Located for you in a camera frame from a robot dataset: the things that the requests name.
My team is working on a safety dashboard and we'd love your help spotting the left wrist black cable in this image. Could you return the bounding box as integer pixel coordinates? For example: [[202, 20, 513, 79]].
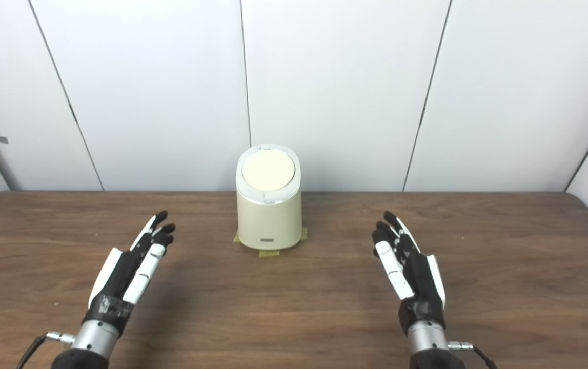
[[16, 331, 76, 369]]

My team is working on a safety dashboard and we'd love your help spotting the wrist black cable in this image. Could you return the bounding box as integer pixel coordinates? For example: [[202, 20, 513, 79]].
[[16, 331, 76, 369], [448, 341, 497, 369]]

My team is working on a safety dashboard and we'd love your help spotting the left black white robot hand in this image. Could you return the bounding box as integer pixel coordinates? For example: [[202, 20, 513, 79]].
[[83, 210, 176, 336]]

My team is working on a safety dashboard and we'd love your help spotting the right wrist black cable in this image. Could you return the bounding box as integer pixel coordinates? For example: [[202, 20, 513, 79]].
[[448, 341, 497, 369]]

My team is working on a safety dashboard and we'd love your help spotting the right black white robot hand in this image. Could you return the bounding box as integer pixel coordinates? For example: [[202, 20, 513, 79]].
[[372, 211, 447, 336]]

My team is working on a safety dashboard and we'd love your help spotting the cream-colored bin with lid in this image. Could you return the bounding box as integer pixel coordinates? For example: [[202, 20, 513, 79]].
[[236, 144, 303, 251]]

